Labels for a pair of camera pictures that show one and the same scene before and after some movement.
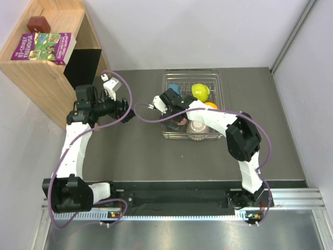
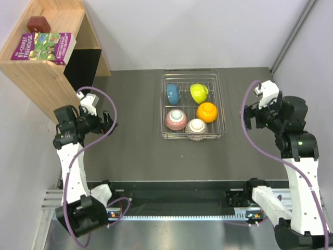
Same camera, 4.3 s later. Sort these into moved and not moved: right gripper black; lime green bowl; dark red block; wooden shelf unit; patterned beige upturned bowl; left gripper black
Moved: right gripper black; left gripper black
Not moved: dark red block; patterned beige upturned bowl; wooden shelf unit; lime green bowl
